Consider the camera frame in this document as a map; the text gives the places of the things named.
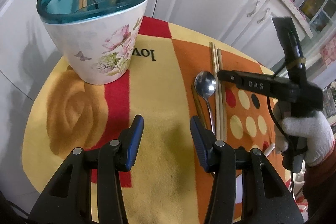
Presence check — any colourful patterned mat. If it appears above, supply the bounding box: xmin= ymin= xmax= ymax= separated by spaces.
xmin=22 ymin=15 xmax=292 ymax=224

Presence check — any person's right forearm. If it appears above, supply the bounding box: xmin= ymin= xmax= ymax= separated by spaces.
xmin=302 ymin=143 xmax=336 ymax=224

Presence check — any floral utensil holder teal rim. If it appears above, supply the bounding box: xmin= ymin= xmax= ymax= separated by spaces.
xmin=36 ymin=0 xmax=152 ymax=85

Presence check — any metal spoon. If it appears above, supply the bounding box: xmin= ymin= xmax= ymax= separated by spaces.
xmin=194 ymin=70 xmax=217 ymax=136

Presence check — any person's right hand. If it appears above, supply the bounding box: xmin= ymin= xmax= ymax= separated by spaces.
xmin=273 ymin=103 xmax=334 ymax=168

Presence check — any metal cabinet handle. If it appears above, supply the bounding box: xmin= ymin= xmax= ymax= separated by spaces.
xmin=248 ymin=0 xmax=261 ymax=17
xmin=257 ymin=7 xmax=271 ymax=24

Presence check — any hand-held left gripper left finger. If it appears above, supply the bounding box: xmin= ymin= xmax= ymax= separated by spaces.
xmin=28 ymin=114 xmax=145 ymax=224

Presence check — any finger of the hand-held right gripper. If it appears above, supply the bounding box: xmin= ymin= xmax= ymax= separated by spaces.
xmin=217 ymin=69 xmax=246 ymax=89

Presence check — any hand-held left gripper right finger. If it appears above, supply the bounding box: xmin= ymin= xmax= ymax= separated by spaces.
xmin=189 ymin=116 xmax=305 ymax=224

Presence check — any pink cloth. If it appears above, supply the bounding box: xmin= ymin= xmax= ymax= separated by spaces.
xmin=283 ymin=0 xmax=309 ymax=22

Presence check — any black cable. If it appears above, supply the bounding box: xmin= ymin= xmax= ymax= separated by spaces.
xmin=267 ymin=97 xmax=294 ymax=201

